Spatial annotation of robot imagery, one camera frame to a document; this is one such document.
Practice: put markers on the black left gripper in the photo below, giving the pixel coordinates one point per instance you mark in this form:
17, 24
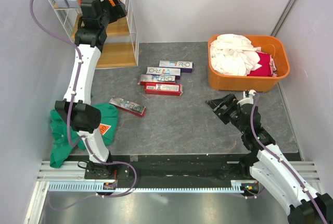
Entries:
118, 11

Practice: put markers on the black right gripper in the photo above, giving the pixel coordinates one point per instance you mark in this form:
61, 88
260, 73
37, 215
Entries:
230, 102

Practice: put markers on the red barcode toothpaste box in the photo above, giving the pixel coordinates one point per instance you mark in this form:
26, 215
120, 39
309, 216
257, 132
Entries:
163, 89

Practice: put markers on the red silver R&O box front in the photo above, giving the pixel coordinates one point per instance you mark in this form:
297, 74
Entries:
128, 106

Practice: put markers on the red silver r&o box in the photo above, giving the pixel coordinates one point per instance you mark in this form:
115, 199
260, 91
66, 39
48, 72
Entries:
128, 106
149, 78

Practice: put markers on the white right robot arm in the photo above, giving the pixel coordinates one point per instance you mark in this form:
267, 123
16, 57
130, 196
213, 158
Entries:
267, 164

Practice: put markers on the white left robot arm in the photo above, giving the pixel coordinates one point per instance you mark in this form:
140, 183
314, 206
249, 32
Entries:
75, 108

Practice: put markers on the orange plastic basin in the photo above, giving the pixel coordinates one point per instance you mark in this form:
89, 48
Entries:
270, 45

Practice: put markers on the purple silver R&O box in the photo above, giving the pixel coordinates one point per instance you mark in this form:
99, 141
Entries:
184, 66

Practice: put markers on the white cloth in basin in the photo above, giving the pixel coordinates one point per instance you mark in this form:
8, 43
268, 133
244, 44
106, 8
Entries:
234, 55

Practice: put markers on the purple silver toothpaste box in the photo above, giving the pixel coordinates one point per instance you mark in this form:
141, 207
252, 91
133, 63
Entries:
164, 71

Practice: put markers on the red cloth in basin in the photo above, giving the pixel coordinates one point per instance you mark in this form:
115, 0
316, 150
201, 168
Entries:
267, 69

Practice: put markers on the green cloth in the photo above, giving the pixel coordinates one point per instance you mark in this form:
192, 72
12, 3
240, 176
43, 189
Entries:
61, 148

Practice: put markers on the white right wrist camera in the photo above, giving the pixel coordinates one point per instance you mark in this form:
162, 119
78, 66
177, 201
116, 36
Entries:
249, 97

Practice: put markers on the white wire wooden shelf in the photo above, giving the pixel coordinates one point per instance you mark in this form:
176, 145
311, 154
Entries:
121, 46

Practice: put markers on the aluminium cable duct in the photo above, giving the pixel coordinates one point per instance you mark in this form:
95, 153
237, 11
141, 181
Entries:
103, 187

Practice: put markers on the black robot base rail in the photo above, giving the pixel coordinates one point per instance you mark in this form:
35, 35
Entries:
174, 171

